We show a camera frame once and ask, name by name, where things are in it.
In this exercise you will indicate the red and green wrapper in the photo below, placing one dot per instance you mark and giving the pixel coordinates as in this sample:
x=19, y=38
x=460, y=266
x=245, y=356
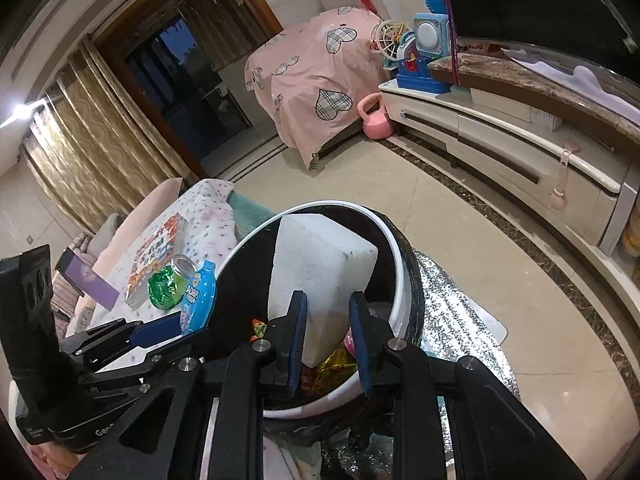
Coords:
x=259, y=327

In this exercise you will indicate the pink kettlebell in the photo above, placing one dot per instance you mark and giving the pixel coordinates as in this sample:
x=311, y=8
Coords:
x=375, y=122

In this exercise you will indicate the gold curtain behind door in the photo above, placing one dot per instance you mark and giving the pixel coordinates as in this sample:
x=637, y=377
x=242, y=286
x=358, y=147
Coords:
x=230, y=25

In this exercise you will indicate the white television cabinet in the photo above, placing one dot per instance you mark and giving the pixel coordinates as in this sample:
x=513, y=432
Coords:
x=500, y=135

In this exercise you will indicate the dotted white blanket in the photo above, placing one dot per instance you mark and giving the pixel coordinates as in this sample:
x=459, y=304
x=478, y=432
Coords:
x=210, y=220

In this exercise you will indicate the children's picture book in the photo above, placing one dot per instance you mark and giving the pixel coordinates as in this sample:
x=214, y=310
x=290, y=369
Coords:
x=157, y=250

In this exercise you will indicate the yellowish jar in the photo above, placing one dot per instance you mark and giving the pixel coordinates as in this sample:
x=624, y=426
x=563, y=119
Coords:
x=631, y=242

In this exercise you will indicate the pink heart-print cover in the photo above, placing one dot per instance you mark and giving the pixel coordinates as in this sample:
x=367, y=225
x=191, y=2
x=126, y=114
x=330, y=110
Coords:
x=310, y=65

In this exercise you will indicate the purple box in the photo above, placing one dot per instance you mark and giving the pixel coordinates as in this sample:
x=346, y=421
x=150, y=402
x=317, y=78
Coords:
x=92, y=280

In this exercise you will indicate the light blue candy packet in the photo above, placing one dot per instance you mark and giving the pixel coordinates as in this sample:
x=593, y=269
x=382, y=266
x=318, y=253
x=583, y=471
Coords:
x=200, y=292

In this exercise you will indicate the light blue toy box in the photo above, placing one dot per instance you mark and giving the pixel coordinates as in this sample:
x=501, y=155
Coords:
x=432, y=32

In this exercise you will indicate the gold patterned curtain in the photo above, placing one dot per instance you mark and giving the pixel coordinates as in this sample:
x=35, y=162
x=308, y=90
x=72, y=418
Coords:
x=100, y=160

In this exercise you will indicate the blue toy machine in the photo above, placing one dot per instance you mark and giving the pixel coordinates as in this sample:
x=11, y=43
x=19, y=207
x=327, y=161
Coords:
x=422, y=72

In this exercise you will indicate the dark glass door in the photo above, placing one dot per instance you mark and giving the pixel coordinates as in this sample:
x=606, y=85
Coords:
x=180, y=85

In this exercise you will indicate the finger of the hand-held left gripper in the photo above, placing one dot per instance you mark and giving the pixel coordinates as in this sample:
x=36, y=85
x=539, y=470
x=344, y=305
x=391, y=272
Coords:
x=155, y=331
x=175, y=352

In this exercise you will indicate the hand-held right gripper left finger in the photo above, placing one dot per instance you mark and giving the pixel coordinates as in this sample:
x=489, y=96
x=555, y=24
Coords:
x=297, y=340

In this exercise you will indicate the silver foil mat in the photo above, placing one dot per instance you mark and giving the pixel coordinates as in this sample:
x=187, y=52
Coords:
x=450, y=320

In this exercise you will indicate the toy ferris wheel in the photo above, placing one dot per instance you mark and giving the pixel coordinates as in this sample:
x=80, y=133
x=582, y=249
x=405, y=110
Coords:
x=390, y=40

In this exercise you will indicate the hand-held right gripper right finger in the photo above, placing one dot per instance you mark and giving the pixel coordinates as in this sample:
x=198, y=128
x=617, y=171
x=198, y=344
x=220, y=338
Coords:
x=360, y=345

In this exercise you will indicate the white foam block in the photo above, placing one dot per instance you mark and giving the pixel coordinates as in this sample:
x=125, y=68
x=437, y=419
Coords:
x=320, y=270

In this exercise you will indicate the white bin with black bag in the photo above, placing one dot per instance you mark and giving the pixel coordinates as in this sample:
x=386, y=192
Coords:
x=402, y=285

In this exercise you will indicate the striped cloth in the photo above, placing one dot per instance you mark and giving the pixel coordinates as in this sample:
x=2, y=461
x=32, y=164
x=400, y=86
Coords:
x=65, y=300

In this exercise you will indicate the yellow and red wrapper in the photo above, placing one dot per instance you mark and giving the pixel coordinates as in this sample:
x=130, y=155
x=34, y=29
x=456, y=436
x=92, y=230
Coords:
x=335, y=362

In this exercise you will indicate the pink rod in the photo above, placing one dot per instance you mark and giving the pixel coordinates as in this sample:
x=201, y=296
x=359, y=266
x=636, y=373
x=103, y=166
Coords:
x=450, y=25

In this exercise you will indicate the black television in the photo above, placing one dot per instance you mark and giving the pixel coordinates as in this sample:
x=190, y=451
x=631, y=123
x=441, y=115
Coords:
x=525, y=0

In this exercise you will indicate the pink cabinet safety lock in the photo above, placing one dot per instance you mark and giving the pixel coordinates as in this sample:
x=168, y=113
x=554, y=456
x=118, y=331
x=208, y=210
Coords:
x=562, y=180

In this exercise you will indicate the green snack packet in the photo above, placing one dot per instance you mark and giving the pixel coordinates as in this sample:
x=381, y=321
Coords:
x=162, y=287

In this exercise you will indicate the teal cloth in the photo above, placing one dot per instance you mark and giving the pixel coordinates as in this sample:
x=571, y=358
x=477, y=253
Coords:
x=246, y=207

